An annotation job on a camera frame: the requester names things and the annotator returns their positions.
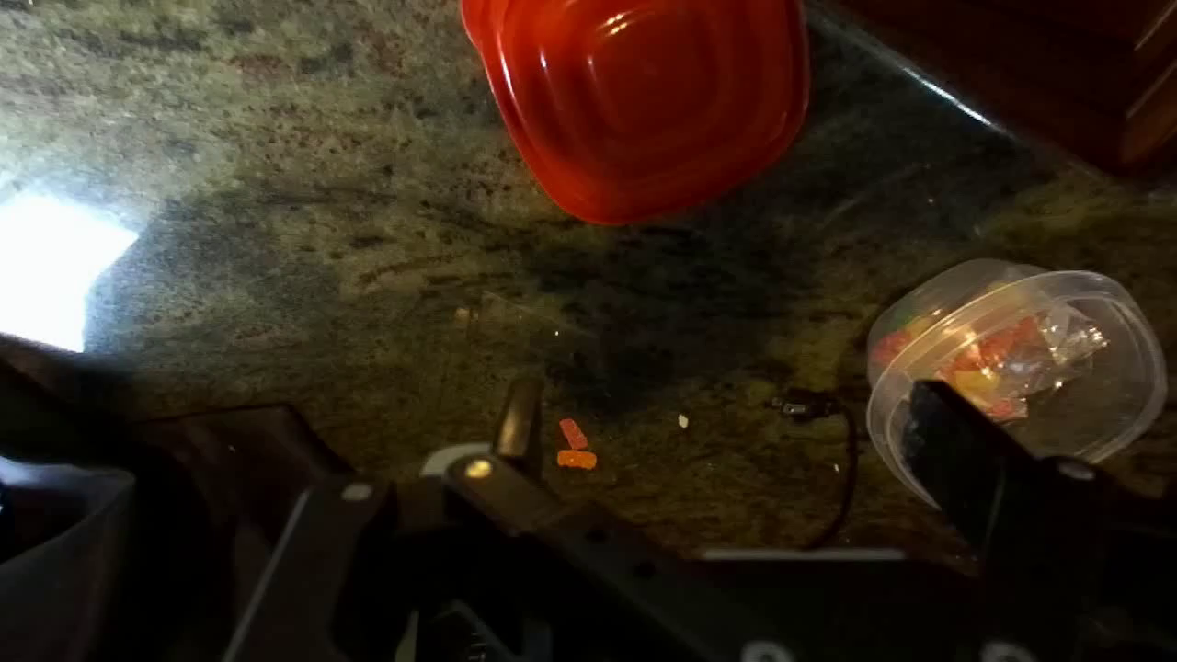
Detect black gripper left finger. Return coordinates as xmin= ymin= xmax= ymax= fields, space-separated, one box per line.
xmin=494 ymin=372 xmax=551 ymax=477

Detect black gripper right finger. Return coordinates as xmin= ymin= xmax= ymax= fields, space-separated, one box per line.
xmin=906 ymin=374 xmax=1083 ymax=580

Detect clear plastic bowl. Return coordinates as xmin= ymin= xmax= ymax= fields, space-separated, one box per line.
xmin=862 ymin=253 xmax=1171 ymax=477

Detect colourful candy pile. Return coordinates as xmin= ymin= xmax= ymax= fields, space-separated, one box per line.
xmin=879 ymin=298 xmax=1109 ymax=424

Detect red plastic container lid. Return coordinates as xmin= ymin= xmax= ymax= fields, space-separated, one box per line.
xmin=456 ymin=0 xmax=813 ymax=233

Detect brown wooden base cabinets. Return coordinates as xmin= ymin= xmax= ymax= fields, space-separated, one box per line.
xmin=840 ymin=0 xmax=1177 ymax=177

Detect thin black cable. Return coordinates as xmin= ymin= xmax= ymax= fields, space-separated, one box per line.
xmin=777 ymin=386 xmax=865 ymax=551

